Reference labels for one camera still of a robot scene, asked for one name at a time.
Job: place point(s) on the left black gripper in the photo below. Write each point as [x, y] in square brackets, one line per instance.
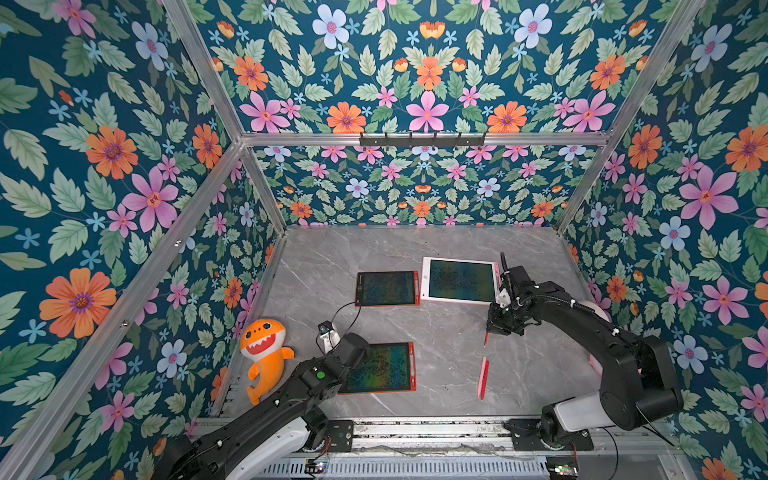
[358, 362]

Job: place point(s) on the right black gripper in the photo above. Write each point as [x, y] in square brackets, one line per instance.
[501, 315]

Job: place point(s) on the red writing tablet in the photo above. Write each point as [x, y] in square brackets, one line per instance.
[387, 289]
[387, 368]

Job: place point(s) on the pink stylus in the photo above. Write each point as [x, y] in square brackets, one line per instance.
[482, 384]

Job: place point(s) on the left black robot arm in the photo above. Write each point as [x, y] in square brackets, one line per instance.
[283, 423]

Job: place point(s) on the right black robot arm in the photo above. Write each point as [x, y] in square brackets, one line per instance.
[638, 382]

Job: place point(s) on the pink white writing tablet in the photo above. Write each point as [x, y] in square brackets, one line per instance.
[459, 281]

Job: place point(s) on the cream round clock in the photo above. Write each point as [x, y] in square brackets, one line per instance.
[596, 309]

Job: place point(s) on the orange shark plush toy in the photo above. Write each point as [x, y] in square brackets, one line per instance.
[262, 342]

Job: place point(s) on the pink alarm clock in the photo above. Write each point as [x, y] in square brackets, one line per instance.
[596, 365]

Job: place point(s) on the black hook rack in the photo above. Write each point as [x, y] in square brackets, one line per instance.
[407, 140]

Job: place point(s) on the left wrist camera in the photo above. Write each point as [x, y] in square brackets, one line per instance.
[328, 337]

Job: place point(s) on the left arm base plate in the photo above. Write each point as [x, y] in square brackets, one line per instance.
[335, 436]

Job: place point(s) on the aluminium mounting rail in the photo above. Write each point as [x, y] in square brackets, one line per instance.
[484, 435]

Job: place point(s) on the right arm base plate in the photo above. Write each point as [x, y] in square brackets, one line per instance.
[528, 434]

